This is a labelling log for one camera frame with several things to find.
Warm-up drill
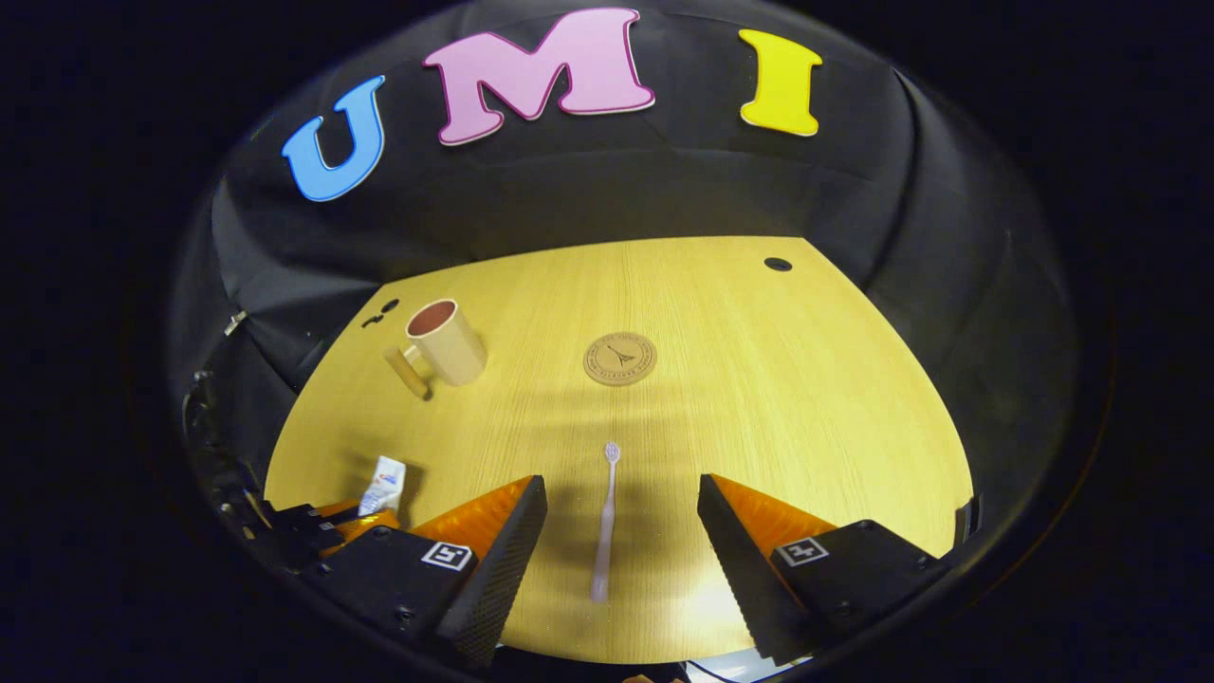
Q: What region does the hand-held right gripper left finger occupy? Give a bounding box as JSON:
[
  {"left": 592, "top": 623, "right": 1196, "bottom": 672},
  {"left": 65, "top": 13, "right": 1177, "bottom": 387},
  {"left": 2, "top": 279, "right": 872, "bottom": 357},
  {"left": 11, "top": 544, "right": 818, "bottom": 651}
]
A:
[{"left": 303, "top": 474, "right": 549, "bottom": 670}]

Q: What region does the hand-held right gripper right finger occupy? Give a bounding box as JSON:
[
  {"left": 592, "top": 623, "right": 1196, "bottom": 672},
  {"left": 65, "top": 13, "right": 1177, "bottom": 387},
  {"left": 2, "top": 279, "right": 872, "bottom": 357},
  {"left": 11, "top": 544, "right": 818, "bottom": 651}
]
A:
[{"left": 697, "top": 473, "right": 954, "bottom": 665}]

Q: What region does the white toothpaste tube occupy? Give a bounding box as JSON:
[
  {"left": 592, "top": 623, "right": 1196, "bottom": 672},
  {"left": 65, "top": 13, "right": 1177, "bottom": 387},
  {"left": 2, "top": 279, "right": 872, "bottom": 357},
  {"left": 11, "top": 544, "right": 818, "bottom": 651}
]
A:
[{"left": 358, "top": 456, "right": 408, "bottom": 518}]

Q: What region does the pale pink toothbrush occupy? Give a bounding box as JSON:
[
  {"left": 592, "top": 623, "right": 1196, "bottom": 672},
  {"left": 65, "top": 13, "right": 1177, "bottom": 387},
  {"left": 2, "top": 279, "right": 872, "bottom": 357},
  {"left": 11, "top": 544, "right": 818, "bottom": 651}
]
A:
[{"left": 590, "top": 441, "right": 622, "bottom": 604}]

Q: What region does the beige cup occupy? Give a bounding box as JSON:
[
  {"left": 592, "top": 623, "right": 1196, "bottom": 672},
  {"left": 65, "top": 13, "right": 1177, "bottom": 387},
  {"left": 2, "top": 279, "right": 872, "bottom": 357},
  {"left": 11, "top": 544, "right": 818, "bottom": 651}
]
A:
[{"left": 384, "top": 299, "right": 489, "bottom": 401}]

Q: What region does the round wooden coaster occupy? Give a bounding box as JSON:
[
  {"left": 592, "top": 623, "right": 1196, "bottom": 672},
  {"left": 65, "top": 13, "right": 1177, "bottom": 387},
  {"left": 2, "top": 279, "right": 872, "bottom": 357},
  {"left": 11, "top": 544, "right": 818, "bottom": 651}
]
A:
[{"left": 582, "top": 332, "right": 658, "bottom": 387}]

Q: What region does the wooden desktop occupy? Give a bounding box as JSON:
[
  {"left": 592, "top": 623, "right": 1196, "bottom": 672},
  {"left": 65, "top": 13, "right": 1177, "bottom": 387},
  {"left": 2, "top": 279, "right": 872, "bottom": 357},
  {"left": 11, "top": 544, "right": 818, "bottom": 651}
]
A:
[{"left": 264, "top": 235, "right": 976, "bottom": 665}]

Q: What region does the black backdrop cloth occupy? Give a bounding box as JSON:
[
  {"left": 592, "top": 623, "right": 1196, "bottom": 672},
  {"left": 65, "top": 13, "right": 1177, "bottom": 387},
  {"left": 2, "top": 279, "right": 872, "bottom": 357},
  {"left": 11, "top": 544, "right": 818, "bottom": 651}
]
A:
[{"left": 171, "top": 0, "right": 1082, "bottom": 570}]

